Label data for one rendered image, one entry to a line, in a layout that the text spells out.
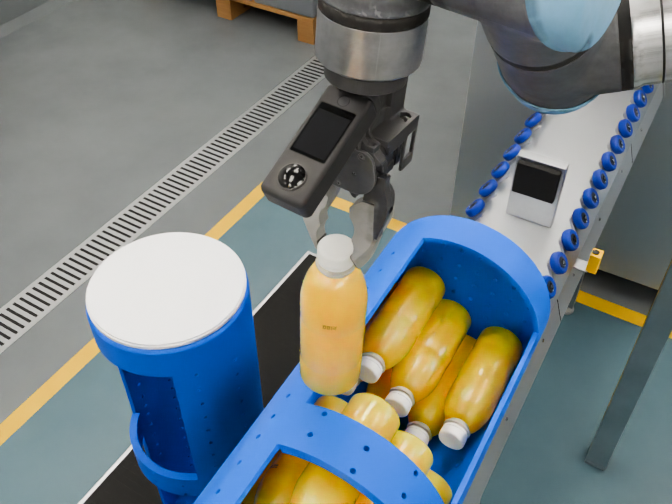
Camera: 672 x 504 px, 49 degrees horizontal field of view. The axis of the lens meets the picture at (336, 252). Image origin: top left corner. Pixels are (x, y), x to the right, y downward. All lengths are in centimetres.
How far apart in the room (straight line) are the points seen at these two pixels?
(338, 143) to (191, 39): 371
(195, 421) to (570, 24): 107
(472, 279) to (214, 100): 269
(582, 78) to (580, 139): 128
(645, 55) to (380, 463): 51
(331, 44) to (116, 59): 363
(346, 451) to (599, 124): 131
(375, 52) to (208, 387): 87
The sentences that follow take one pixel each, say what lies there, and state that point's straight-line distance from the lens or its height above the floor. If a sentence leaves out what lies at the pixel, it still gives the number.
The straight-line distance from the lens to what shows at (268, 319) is 244.
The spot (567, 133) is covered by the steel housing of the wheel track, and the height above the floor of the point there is 93.
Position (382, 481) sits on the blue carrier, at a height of 122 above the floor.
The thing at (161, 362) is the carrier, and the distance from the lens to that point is 127.
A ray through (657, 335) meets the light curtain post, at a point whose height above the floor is 61.
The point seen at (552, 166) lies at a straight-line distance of 155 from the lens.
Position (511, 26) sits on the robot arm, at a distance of 54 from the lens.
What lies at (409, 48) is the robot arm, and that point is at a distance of 61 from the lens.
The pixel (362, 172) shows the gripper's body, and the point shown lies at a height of 158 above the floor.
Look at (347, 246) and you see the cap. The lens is 74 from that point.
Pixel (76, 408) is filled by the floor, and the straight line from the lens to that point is 253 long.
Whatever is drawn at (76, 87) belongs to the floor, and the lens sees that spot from 403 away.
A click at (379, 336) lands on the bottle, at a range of 109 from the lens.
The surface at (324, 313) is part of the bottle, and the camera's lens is 76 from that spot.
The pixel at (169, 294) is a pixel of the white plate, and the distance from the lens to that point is 132.
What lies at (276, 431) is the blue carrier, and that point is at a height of 122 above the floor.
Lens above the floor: 198
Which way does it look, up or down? 44 degrees down
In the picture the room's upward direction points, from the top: straight up
